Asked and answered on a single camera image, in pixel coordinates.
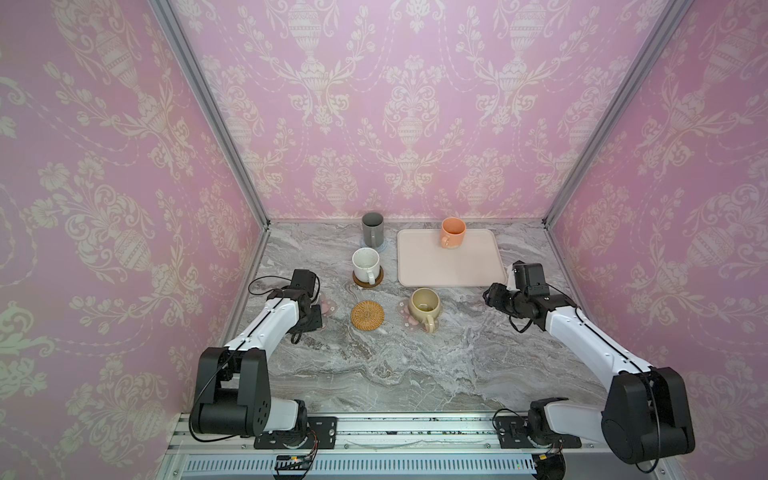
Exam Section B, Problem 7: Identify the pink flower coaster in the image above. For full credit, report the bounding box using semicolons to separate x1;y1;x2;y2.
398;300;443;333
319;296;338;317

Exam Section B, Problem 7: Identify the brown round wooden coaster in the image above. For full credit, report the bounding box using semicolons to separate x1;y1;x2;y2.
352;269;385;289

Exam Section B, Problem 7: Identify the white speckled mug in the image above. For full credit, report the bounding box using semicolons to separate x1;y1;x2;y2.
352;247;381;284

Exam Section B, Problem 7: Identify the woven rattan round coaster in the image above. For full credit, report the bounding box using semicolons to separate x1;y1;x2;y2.
350;300;385;331

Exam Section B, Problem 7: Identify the grey ceramic mug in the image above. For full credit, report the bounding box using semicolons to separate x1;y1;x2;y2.
361;212;384;249

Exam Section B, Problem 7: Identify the beige glazed round mug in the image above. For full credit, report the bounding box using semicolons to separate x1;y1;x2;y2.
408;288;442;333

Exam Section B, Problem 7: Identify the orange ceramic mug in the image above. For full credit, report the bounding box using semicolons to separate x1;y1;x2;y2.
440;217;467;249

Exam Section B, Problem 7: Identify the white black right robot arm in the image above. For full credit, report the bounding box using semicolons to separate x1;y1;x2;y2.
483;283;696;465

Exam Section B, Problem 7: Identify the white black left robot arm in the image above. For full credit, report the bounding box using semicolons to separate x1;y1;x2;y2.
189;288;322;446

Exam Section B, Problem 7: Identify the cream rectangular tray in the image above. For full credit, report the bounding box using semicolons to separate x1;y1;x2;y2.
396;229;508;288

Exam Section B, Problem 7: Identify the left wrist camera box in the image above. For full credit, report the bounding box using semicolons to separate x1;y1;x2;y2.
290;269;320;298

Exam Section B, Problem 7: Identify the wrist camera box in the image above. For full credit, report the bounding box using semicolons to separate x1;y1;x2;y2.
512;260;550;298
290;269;320;298

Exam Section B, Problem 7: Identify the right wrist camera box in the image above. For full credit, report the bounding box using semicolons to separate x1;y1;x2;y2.
512;260;550;298

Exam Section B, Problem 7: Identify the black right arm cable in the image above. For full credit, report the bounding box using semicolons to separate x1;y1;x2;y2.
545;283;580;310

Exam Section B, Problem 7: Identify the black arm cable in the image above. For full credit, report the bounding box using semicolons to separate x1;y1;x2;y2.
545;283;580;310
247;274;295;296

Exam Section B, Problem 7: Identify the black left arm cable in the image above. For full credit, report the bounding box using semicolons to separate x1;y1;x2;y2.
247;274;295;296

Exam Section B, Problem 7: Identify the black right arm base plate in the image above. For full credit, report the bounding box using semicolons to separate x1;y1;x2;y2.
491;415;582;450

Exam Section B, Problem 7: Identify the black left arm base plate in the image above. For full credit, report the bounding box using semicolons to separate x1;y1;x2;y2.
253;416;338;450

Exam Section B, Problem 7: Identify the aluminium front rail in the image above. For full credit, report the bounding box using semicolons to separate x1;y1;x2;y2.
165;410;614;458

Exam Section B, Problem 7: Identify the white perforated cable duct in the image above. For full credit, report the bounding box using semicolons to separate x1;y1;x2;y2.
173;451;537;479

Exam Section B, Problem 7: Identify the left aluminium corner post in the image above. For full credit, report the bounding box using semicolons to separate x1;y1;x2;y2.
148;0;270;230

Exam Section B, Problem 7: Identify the aluminium corner post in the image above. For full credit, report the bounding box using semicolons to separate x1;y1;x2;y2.
148;0;270;230
542;0;694;231

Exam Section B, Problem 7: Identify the right aluminium corner post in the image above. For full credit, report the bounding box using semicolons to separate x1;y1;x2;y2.
542;0;694;231

